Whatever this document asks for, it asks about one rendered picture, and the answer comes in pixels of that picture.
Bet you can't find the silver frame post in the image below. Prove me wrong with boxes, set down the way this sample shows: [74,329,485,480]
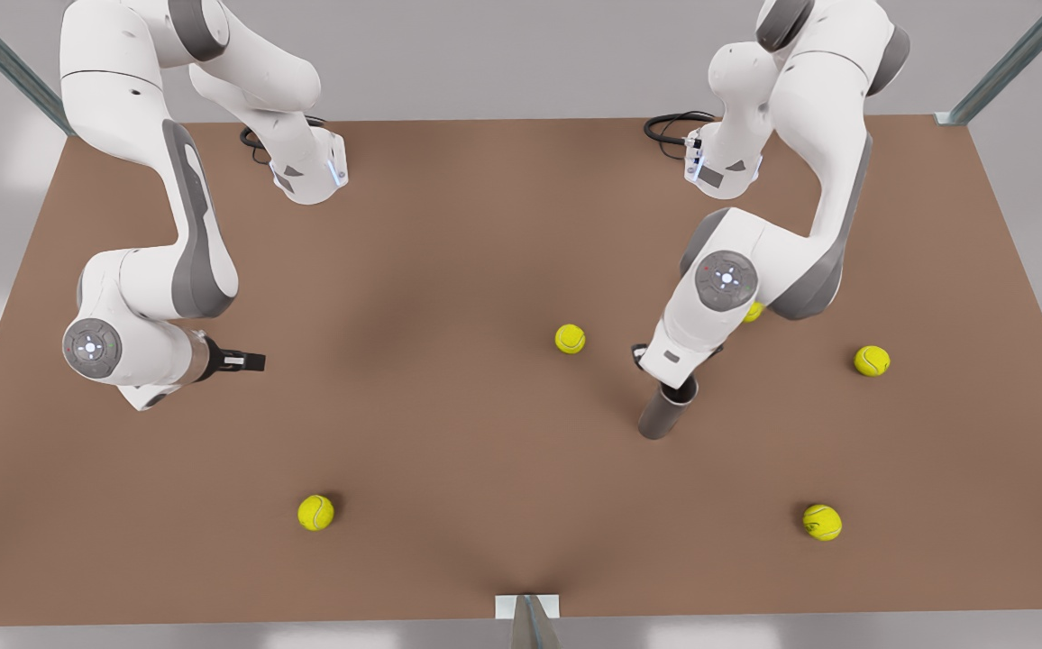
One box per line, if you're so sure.
[495,592,562,649]
[934,0,1042,126]
[0,0,78,138]

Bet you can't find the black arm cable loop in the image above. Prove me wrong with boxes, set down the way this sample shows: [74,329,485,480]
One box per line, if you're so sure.
[644,110,719,162]
[240,115,329,169]

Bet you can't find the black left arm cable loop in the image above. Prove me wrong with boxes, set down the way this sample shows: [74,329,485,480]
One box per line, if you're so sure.
[644,110,719,162]

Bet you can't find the black right arm cable loop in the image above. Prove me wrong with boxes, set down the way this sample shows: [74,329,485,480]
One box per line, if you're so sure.
[240,115,329,169]

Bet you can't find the grey tennis ball tube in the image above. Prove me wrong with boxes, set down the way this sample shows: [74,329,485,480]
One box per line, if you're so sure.
[637,376,699,442]

